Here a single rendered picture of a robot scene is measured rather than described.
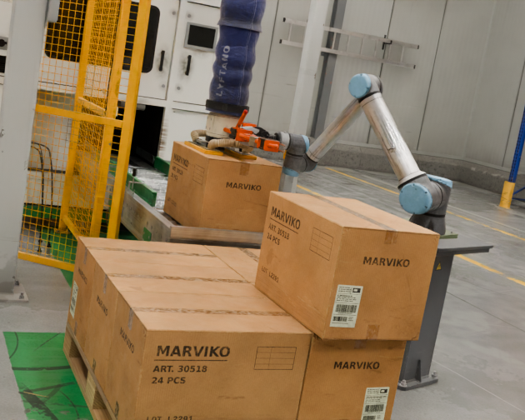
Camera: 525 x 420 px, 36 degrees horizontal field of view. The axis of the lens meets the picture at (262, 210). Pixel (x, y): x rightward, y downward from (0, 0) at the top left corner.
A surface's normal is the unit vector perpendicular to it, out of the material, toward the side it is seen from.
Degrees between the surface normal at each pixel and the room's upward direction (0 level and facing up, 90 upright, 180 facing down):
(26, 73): 90
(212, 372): 90
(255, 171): 90
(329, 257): 90
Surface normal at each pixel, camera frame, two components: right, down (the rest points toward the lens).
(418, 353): 0.69, 0.23
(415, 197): -0.51, 0.18
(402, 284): 0.40, 0.22
